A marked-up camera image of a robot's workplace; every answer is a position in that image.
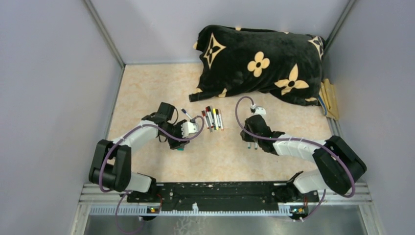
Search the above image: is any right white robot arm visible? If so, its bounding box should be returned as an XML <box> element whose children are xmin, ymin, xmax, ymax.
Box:
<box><xmin>240</xmin><ymin>115</ymin><xmax>367</xmax><ymax>202</ymax></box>

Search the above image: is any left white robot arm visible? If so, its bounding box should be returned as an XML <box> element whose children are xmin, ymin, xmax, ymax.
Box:
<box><xmin>89</xmin><ymin>102</ymin><xmax>203</xmax><ymax>202</ymax></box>

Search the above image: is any red capped white marker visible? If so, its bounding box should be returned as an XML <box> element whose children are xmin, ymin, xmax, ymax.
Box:
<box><xmin>201</xmin><ymin>110</ymin><xmax>208</xmax><ymax>128</ymax></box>

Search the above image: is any yellow capped white marker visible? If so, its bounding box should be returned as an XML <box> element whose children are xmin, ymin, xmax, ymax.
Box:
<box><xmin>213</xmin><ymin>108</ymin><xmax>220</xmax><ymax>130</ymax></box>

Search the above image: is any black floral plush blanket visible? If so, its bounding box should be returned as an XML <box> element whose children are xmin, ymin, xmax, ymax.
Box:
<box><xmin>188</xmin><ymin>24</ymin><xmax>326</xmax><ymax>106</ymax></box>

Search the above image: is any yellow cloth bundle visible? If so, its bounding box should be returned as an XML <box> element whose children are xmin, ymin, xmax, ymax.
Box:
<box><xmin>318</xmin><ymin>78</ymin><xmax>340</xmax><ymax>120</ymax></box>

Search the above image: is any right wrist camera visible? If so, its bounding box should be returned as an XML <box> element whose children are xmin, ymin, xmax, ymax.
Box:
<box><xmin>250</xmin><ymin>104</ymin><xmax>266</xmax><ymax>117</ymax></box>

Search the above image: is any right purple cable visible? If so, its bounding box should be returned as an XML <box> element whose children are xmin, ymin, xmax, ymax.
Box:
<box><xmin>235</xmin><ymin>95</ymin><xmax>357</xmax><ymax>222</ymax></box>

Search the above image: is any purple cable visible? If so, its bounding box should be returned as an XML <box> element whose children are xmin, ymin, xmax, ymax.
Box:
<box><xmin>98</xmin><ymin>115</ymin><xmax>206</xmax><ymax>235</ymax></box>
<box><xmin>235</xmin><ymin>95</ymin><xmax>357</xmax><ymax>222</ymax></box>

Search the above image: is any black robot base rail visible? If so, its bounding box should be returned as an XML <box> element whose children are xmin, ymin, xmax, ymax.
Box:
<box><xmin>127</xmin><ymin>181</ymin><xmax>319</xmax><ymax>212</ymax></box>

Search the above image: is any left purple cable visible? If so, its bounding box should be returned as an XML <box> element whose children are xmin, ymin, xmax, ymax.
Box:
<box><xmin>98</xmin><ymin>115</ymin><xmax>206</xmax><ymax>235</ymax></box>

